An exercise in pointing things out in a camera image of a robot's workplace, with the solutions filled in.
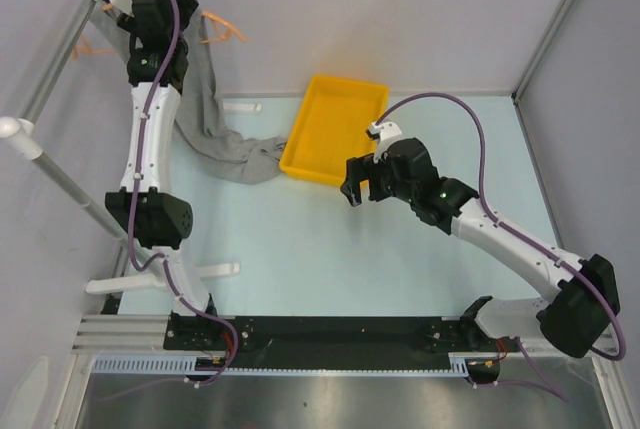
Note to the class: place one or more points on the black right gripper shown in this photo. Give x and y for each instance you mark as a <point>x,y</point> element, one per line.
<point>363,168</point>

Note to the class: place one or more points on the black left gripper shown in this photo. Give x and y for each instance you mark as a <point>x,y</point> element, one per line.
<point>186,5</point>

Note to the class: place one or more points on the orange wire hanger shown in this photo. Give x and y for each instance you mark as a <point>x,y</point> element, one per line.
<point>224,31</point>

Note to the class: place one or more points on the grey tank top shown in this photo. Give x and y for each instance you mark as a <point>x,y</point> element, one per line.
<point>198,113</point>

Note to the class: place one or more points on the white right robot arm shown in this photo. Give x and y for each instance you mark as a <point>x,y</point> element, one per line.
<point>578,297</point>

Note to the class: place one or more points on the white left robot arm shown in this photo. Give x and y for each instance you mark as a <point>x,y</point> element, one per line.
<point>156,222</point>

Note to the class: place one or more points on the yellow plastic tray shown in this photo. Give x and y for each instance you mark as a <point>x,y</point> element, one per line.
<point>330,128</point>

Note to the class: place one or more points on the white clothes rack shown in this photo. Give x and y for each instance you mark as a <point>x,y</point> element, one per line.
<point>18,133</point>

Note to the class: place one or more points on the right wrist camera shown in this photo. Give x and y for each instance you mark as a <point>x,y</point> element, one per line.
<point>384,134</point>

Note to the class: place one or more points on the white slotted cable duct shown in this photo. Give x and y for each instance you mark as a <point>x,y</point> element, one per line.
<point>455,367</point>

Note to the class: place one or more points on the aluminium frame rail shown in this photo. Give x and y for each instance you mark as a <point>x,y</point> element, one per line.
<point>120,334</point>

